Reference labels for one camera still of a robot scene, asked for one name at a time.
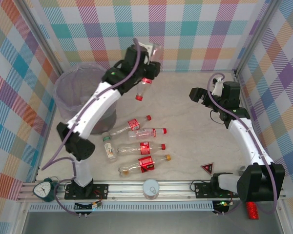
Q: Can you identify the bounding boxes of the short clear bottle red label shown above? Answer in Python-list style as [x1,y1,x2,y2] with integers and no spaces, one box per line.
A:
[134,42,163,102]

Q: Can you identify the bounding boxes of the clear bottle barcode red label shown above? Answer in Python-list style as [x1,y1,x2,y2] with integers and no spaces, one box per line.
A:
[109,115,152,137]

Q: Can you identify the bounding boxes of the clear bottle white red label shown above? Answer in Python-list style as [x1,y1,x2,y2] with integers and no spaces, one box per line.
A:
[127,127,167,141]

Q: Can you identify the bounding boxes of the bin with purple bag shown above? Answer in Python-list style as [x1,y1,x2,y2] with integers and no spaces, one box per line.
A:
[53,62,118,135]

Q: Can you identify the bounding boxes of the slim clear bottle red label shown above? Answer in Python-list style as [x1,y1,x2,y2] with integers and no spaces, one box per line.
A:
[117,142,167,156]

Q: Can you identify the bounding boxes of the small bottle green cap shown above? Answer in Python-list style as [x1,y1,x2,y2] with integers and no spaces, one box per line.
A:
[102,133,119,163]

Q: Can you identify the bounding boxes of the clear bottle orange cap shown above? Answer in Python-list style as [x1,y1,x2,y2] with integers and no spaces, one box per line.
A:
[118,154,172,176]

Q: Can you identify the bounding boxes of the red black triangle sign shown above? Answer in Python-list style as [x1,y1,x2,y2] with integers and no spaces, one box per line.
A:
[200,161,215,176]

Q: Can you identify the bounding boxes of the silver tin can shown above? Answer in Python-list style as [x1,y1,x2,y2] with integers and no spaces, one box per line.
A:
[143,179,161,200]

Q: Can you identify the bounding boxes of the small black controller board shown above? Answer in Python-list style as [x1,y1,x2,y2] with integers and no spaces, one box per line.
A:
[212,199,231,215]
[74,201,104,212]

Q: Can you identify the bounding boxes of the red glitter microphone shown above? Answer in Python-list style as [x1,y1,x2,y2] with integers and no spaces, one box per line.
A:
[238,165,259,220]

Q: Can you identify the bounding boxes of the green alarm clock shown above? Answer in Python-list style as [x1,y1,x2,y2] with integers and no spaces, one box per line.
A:
[33,177,60,203]

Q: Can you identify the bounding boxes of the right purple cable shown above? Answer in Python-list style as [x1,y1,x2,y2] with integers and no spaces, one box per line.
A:
[207,72,278,217]

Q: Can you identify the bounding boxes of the purple cable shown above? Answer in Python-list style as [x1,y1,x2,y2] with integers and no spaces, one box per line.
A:
[207,72,278,217]
[41,38,140,217]

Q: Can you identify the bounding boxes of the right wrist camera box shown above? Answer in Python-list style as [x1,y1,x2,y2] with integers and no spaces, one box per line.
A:
[211,77,226,97]

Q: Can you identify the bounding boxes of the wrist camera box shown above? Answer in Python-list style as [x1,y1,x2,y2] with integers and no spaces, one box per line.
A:
[138,41,154,64]
[211,77,226,97]

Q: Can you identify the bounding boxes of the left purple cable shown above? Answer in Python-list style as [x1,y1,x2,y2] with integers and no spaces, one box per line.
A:
[41,38,140,217]

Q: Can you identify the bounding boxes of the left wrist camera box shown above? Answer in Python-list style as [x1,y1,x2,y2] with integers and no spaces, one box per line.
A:
[138,41,154,64]

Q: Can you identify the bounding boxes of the aluminium frame post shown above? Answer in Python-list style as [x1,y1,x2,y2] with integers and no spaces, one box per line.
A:
[19,0,67,79]
[231,0,280,77]

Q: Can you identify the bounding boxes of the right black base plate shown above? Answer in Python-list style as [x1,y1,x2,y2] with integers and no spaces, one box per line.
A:
[194,181,240,199]

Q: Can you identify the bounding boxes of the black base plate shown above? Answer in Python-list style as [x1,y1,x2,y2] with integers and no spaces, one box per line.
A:
[194,181,240,199]
[64,183,109,201]

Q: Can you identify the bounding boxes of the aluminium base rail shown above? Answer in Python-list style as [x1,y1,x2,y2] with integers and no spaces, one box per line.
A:
[16,179,286,203]

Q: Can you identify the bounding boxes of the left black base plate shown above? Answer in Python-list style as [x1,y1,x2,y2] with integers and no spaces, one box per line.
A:
[64,183,109,201]

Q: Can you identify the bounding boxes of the white slotted cable duct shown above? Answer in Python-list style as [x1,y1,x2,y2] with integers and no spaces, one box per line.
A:
[29,201,214,213]

